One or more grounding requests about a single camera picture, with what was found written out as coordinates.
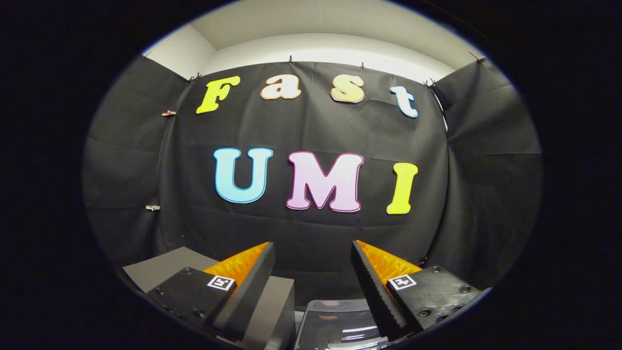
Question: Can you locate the dark transparent washing machine lid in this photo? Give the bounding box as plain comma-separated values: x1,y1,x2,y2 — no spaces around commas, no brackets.
294,299,390,350

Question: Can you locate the row of black clips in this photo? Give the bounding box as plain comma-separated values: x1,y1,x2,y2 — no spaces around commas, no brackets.
141,51,485,90

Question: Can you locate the grey washing machine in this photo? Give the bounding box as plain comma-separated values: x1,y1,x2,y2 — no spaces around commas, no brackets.
291,297,397,350

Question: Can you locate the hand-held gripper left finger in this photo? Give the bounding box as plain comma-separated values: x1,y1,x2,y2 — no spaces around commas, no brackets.
146,242,276,342

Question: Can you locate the grey box cabinet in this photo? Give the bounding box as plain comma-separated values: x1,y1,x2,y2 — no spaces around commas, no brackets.
121,246,296,350

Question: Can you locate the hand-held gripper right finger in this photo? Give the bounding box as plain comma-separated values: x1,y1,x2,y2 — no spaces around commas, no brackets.
351,240,491,341

